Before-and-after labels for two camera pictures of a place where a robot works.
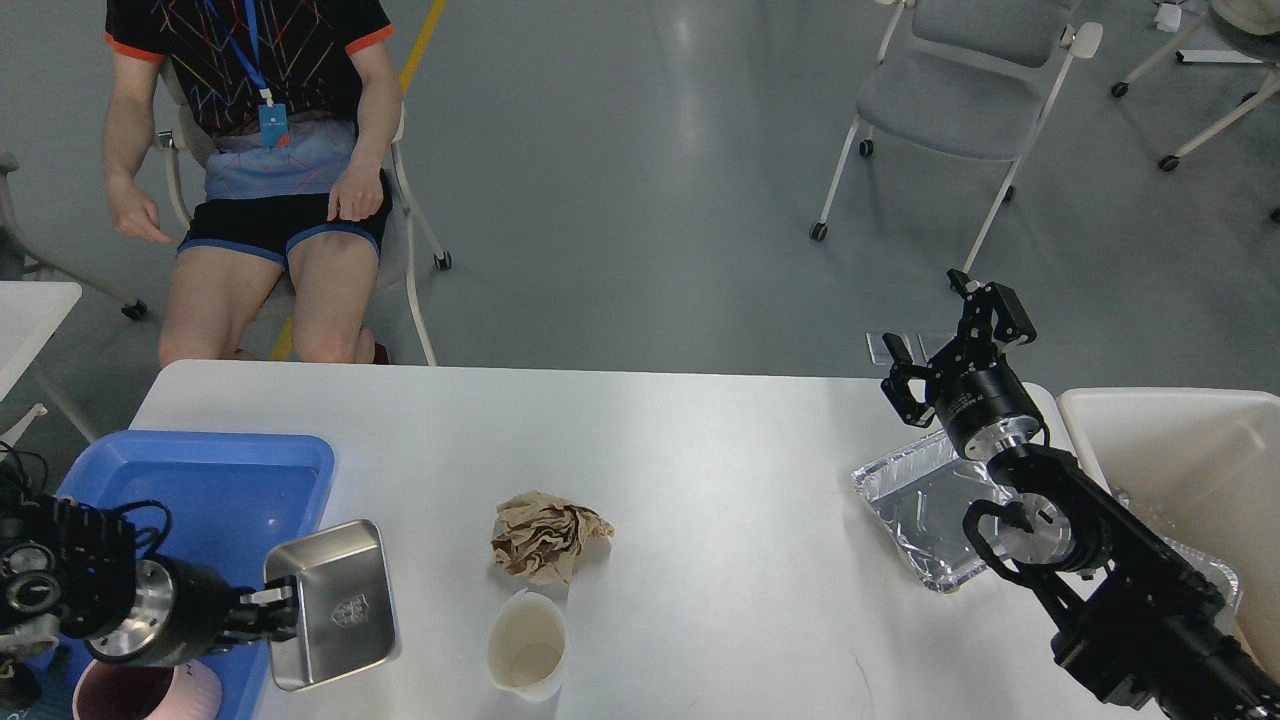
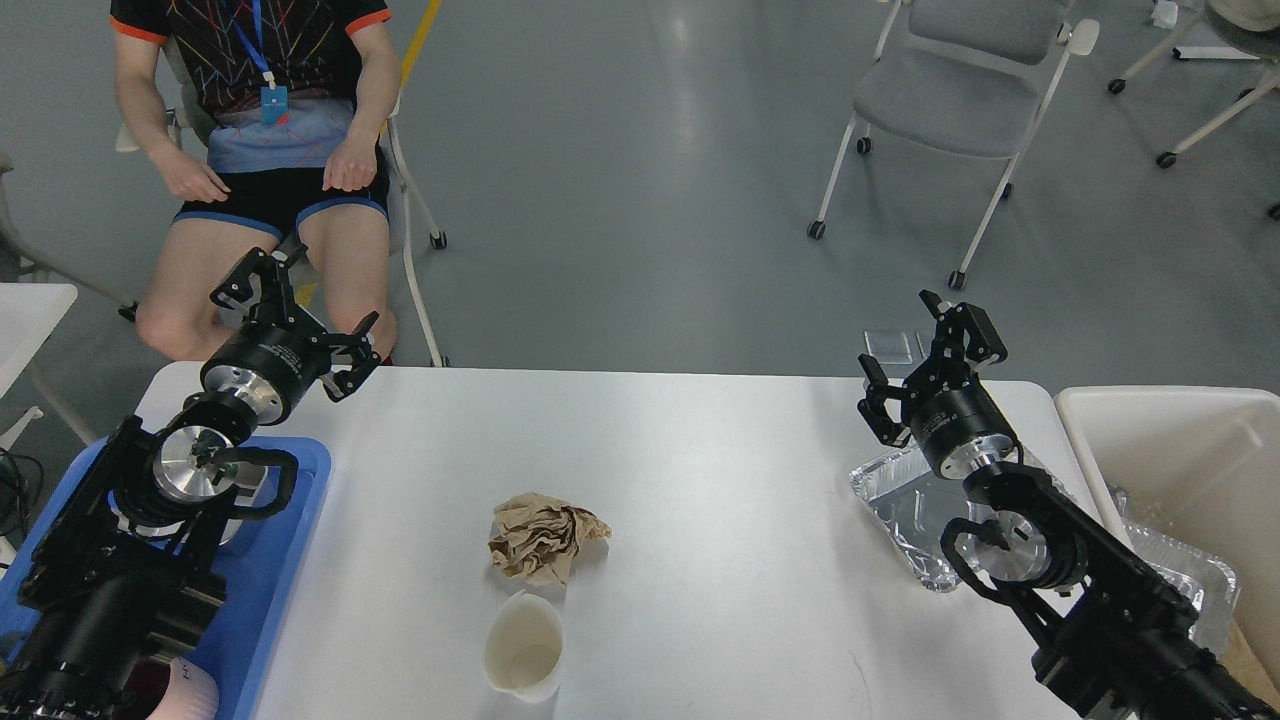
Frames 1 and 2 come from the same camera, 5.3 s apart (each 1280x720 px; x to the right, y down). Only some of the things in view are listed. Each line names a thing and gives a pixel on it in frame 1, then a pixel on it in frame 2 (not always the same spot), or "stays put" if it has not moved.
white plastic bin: (1208, 459) stays put
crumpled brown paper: (540, 536) stays put
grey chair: (967, 78) stays put
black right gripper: (982, 402) to (955, 424)
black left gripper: (179, 611) to (273, 362)
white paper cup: (527, 645) stays put
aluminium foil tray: (924, 491) stays put
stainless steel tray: (345, 613) to (253, 473)
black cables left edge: (14, 483) stays put
